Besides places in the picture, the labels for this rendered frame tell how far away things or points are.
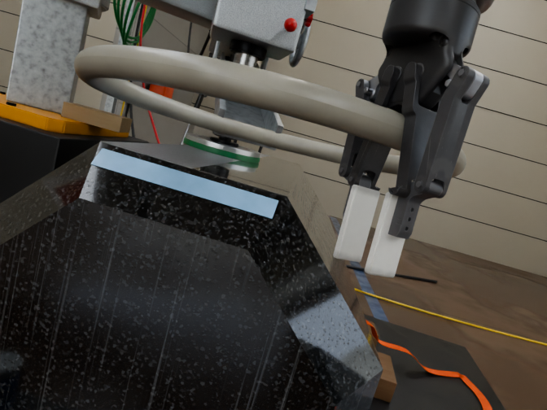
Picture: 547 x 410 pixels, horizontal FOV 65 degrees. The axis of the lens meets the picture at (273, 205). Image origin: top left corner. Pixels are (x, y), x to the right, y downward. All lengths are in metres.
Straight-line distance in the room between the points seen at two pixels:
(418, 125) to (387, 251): 0.11
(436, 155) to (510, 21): 6.52
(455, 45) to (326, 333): 0.48
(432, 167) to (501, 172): 6.38
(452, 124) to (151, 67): 0.24
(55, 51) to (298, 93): 1.41
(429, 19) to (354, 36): 5.89
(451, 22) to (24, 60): 1.49
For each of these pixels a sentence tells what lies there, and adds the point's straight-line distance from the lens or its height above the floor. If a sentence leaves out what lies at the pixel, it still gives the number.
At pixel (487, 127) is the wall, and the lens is 6.61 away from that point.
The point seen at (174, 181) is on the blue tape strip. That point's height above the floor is 0.80.
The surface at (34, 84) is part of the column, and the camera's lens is 1.70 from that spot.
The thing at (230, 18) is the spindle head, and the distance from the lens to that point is 1.15.
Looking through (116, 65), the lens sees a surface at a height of 0.94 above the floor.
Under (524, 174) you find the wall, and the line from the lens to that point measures 6.86.
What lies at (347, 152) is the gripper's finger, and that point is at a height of 0.92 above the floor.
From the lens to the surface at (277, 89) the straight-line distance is 0.34.
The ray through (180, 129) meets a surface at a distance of 3.98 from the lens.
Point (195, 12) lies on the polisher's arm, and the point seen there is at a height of 1.27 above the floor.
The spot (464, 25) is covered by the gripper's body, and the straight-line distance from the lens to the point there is 0.40.
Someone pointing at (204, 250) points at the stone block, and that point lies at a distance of 0.66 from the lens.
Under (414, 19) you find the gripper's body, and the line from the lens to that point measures 0.39.
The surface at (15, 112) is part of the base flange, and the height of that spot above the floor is 0.77.
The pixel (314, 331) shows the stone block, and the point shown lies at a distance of 0.70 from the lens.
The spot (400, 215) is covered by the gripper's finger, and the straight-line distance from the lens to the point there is 0.36.
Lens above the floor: 0.92
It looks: 9 degrees down
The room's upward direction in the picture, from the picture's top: 16 degrees clockwise
